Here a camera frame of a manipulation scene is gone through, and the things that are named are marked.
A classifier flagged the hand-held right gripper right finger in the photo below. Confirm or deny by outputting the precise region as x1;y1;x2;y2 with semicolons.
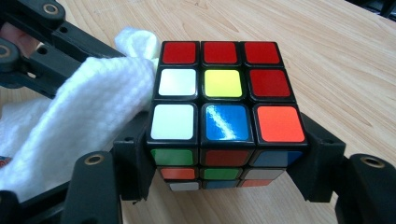
286;111;347;203

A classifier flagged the printed packet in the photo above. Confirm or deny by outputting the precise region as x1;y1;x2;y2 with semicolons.
0;156;13;170

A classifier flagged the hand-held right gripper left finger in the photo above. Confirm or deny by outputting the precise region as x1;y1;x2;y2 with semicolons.
112;111;157;202

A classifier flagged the white cloth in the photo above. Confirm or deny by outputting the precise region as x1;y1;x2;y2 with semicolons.
0;26;162;202

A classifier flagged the colourful puzzle cube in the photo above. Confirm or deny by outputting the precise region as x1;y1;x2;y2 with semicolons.
146;40;309;191

